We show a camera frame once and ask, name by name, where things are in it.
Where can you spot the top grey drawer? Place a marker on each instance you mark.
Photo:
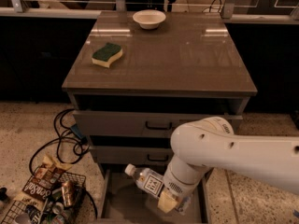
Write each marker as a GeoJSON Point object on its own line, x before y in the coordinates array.
{"type": "Point", "coordinates": [131, 124]}

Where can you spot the black wire basket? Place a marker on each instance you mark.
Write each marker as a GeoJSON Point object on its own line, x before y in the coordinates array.
{"type": "Point", "coordinates": [48, 199]}

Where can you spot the grey drawer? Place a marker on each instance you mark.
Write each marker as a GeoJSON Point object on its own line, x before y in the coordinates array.
{"type": "Point", "coordinates": [133, 155]}
{"type": "Point", "coordinates": [124, 203]}
{"type": "Point", "coordinates": [131, 124]}

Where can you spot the copper drink can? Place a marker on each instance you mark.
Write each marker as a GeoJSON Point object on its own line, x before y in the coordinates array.
{"type": "Point", "coordinates": [68, 193]}

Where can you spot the blue power plug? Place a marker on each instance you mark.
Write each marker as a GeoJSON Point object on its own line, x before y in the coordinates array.
{"type": "Point", "coordinates": [78, 136]}

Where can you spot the grey drawer cabinet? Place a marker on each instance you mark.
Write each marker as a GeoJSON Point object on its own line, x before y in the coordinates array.
{"type": "Point", "coordinates": [188, 65]}

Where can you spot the green yellow sponge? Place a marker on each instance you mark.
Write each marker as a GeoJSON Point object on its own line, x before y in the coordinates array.
{"type": "Point", "coordinates": [107, 55]}

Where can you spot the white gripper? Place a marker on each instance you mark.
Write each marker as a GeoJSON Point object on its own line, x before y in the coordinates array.
{"type": "Point", "coordinates": [175, 184]}

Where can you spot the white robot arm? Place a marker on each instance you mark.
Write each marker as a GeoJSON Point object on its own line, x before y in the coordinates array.
{"type": "Point", "coordinates": [211, 143]}

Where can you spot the metal railing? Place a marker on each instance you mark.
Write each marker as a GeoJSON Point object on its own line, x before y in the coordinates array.
{"type": "Point", "coordinates": [227, 8]}

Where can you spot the clear plastic water bottle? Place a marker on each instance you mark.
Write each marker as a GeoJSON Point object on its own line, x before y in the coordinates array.
{"type": "Point", "coordinates": [153, 183]}

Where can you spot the middle grey drawer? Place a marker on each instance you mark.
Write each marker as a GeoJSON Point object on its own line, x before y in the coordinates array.
{"type": "Point", "coordinates": [133, 155]}

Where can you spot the bottom grey drawer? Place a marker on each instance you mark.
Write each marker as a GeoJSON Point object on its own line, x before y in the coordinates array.
{"type": "Point", "coordinates": [124, 203]}

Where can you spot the brown snack bag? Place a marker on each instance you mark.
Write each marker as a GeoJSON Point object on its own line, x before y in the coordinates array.
{"type": "Point", "coordinates": [41, 183]}

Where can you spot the white bowl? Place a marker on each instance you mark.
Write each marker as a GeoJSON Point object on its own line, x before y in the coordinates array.
{"type": "Point", "coordinates": [149, 19]}

